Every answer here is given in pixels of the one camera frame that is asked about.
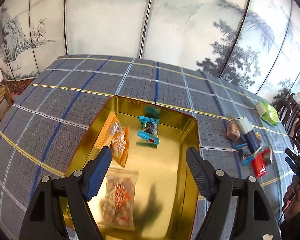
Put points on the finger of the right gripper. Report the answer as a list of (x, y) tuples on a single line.
[(288, 158)]

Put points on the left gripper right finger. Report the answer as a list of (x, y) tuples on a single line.
[(254, 218)]

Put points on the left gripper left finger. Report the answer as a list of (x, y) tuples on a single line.
[(44, 215)]

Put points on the red snack packet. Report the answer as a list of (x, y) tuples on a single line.
[(259, 166)]

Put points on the blue candy wrapper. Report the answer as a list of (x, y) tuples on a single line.
[(244, 153)]

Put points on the navy white snack pack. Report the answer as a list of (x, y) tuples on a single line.
[(251, 139)]

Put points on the brown red cake packet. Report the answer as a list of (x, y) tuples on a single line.
[(233, 131)]

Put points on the clear fried twist snack bag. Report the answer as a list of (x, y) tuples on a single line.
[(118, 207)]

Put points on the orange snack packet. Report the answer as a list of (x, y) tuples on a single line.
[(114, 136)]

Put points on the teal candy wrapper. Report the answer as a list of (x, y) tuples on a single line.
[(149, 129)]

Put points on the black sesame bar packet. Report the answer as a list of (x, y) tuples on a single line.
[(267, 155)]

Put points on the yellow date candy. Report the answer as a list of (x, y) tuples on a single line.
[(258, 136)]

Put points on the person's right hand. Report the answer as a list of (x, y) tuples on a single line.
[(293, 191)]

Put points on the dark wooden chair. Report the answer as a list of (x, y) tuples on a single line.
[(289, 115)]

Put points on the green tissue pack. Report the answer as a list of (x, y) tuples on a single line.
[(267, 113)]

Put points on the plaid blue tablecloth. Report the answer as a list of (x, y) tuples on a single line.
[(41, 131)]

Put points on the red toffee tin box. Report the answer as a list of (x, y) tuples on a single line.
[(165, 193)]

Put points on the painted folding screen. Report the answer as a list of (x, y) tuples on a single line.
[(254, 44)]

